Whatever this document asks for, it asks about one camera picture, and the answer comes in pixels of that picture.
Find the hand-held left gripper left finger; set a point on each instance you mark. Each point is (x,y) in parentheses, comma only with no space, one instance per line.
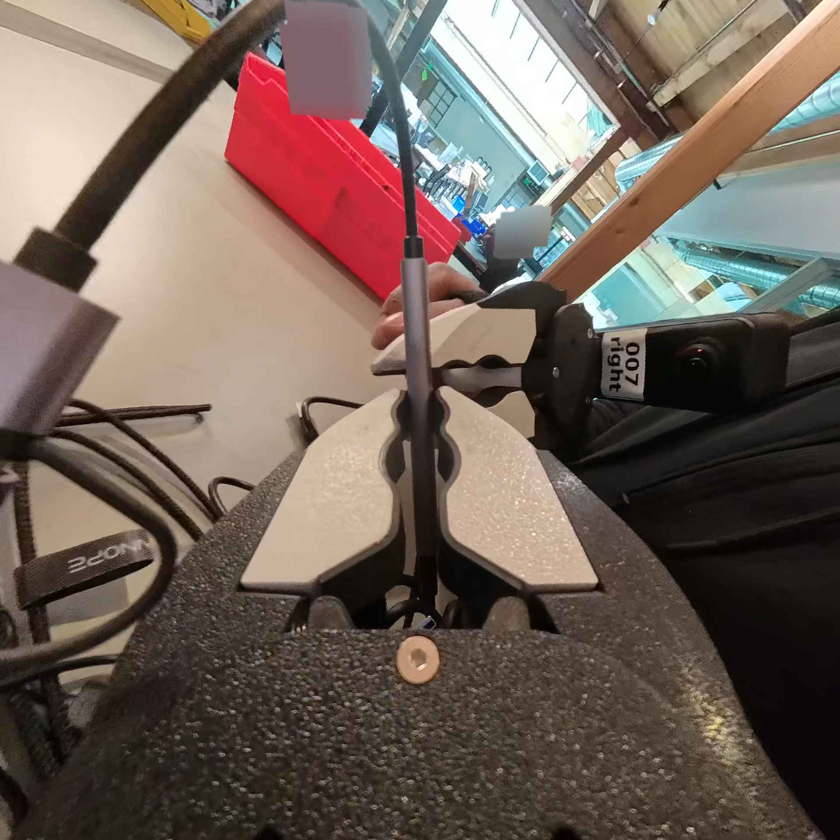
(328,512)

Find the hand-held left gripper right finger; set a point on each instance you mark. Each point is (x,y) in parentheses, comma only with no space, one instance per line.
(518,512)

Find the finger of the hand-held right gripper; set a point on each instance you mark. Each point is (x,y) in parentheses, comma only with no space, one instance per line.
(518,413)
(472,334)

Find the grey usb hub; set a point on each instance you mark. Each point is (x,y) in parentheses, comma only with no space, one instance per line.
(418,367)

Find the person's right hand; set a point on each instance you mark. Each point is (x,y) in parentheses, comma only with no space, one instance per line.
(453,282)

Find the red plastic bin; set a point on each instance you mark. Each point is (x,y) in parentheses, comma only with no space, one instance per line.
(315,170)

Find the black pole stand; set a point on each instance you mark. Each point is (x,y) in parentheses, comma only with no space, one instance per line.
(420,39)

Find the wooden post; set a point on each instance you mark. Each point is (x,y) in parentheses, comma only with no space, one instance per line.
(689,151)

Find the metal air duct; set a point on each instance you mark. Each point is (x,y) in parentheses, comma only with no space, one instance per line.
(722,151)

